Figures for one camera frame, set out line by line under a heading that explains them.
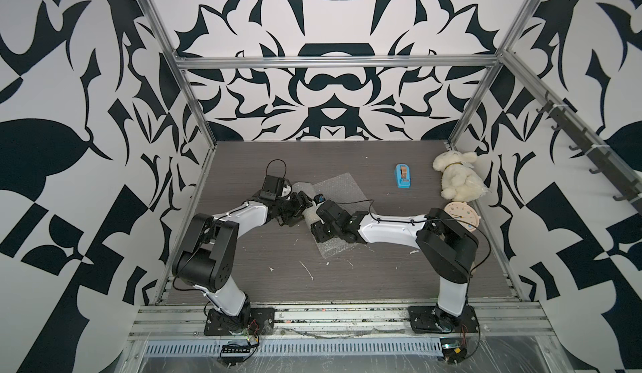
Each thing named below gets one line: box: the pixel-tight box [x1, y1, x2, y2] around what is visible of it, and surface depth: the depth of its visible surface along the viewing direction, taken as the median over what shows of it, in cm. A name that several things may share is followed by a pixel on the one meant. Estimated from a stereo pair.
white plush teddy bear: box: [432, 150, 491, 204], surface depth 101 cm
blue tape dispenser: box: [395, 163, 411, 189], surface depth 107 cm
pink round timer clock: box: [443, 201, 482, 232], surface depth 96 cm
